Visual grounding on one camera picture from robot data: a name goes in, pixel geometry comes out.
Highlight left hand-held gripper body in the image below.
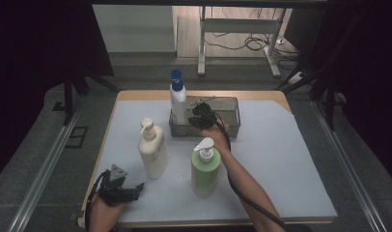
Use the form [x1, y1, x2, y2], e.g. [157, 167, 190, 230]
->
[98, 163, 138, 208]

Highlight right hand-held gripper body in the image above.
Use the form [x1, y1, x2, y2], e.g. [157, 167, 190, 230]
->
[189, 98, 218, 131]

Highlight white bottle with blue cap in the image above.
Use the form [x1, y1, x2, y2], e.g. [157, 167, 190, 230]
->
[169, 68, 188, 126]

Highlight metal mesh basket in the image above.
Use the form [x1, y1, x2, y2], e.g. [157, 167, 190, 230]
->
[168, 95, 242, 139]

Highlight cream pump bottle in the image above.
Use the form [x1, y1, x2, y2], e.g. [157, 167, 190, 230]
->
[137, 117, 169, 181]

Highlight green pump bottle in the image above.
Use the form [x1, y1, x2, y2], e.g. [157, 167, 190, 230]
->
[190, 137, 222, 198]

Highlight person's right hand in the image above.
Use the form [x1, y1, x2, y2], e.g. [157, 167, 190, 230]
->
[199, 123, 231, 154]

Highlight person's left hand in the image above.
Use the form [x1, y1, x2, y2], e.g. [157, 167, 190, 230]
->
[87, 192, 130, 232]

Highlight wooden table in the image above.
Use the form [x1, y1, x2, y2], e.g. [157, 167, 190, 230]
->
[77, 90, 339, 229]

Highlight light blue table mat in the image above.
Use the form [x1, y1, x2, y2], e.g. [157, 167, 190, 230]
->
[82, 99, 339, 225]

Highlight white power strip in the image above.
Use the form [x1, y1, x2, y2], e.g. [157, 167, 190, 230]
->
[286, 72, 306, 87]

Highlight white cabinet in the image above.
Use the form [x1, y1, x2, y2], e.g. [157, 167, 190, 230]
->
[92, 4, 179, 54]

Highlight black metal stand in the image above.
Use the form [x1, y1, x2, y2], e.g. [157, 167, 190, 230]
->
[62, 67, 121, 127]
[274, 61, 348, 131]

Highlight black curtain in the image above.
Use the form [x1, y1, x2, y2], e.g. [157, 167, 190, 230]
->
[283, 0, 392, 179]
[0, 0, 115, 186]

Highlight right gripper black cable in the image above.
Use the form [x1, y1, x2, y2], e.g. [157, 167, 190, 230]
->
[212, 110, 294, 232]

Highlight aluminium rail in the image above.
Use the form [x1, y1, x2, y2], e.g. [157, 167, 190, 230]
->
[5, 96, 86, 232]
[311, 100, 389, 232]

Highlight black floor cables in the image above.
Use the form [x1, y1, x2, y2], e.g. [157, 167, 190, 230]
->
[203, 7, 302, 71]

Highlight white metal stand frame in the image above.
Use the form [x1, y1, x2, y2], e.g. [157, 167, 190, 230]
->
[197, 6, 283, 78]

